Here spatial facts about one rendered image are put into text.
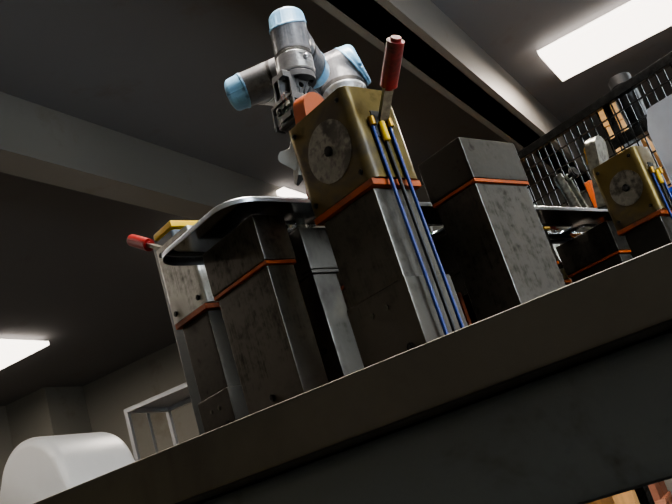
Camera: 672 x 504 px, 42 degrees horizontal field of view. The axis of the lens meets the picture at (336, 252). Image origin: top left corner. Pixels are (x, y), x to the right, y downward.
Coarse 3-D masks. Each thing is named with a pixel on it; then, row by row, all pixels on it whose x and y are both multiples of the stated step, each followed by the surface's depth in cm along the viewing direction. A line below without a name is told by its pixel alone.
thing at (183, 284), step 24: (168, 240) 124; (168, 288) 125; (192, 288) 120; (192, 312) 120; (216, 312) 119; (192, 336) 121; (216, 336) 118; (192, 360) 121; (216, 360) 117; (216, 384) 117; (240, 384) 117; (216, 408) 117; (240, 408) 115
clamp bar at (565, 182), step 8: (560, 176) 200; (568, 176) 200; (576, 176) 199; (560, 184) 200; (568, 184) 202; (568, 192) 199; (576, 192) 200; (568, 200) 199; (576, 200) 197; (584, 200) 200
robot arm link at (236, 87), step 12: (240, 72) 185; (252, 72) 183; (264, 72) 182; (228, 84) 184; (240, 84) 183; (252, 84) 183; (264, 84) 182; (228, 96) 185; (240, 96) 184; (252, 96) 184; (264, 96) 184; (240, 108) 186
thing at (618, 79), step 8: (624, 72) 258; (616, 80) 258; (624, 80) 257; (624, 96) 256; (632, 96) 255; (640, 96) 256; (616, 104) 259; (624, 104) 256; (632, 112) 255; (640, 112) 254; (624, 120) 258; (632, 120) 255; (640, 120) 253
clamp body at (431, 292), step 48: (336, 96) 97; (336, 144) 97; (384, 144) 97; (336, 192) 97; (384, 192) 95; (336, 240) 98; (384, 240) 93; (432, 240) 94; (384, 288) 92; (432, 288) 91; (384, 336) 92; (432, 336) 89
